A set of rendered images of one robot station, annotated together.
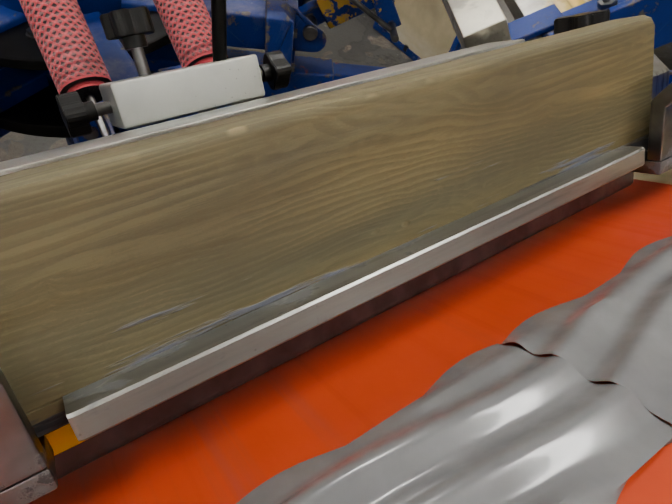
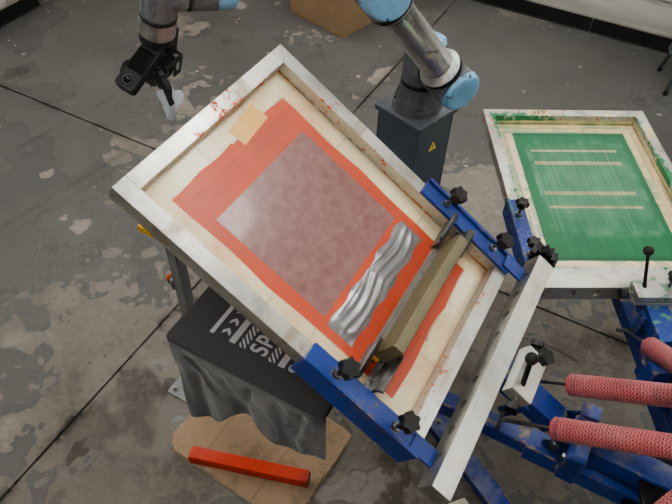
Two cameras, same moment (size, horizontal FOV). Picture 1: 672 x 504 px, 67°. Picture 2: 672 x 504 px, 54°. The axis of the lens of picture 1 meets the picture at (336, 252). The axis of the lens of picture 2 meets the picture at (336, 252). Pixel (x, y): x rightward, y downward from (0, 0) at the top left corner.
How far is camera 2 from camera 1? 147 cm
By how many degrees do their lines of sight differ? 81
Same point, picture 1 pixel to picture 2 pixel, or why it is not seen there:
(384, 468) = (398, 259)
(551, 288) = (383, 308)
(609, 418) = (376, 268)
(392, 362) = (403, 285)
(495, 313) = (391, 299)
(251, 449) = (414, 265)
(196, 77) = (518, 367)
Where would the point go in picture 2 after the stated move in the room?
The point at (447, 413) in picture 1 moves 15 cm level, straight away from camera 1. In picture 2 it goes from (393, 268) to (380, 319)
